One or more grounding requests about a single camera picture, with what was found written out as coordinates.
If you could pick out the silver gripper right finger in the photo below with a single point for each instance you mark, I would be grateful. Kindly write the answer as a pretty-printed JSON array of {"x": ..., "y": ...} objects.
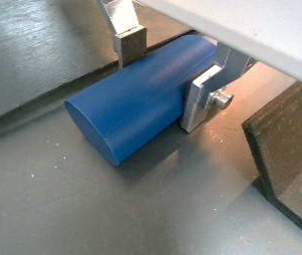
[{"x": 206, "y": 91}]

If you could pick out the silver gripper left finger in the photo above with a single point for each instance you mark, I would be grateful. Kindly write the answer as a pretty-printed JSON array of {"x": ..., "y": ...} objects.
[{"x": 129, "y": 33}]

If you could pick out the blue oval cylinder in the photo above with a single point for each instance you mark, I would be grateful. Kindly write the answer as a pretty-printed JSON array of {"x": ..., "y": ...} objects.
[{"x": 123, "y": 110}]

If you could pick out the black curved fixture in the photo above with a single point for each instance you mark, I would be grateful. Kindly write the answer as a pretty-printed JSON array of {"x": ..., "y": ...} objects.
[{"x": 273, "y": 132}]

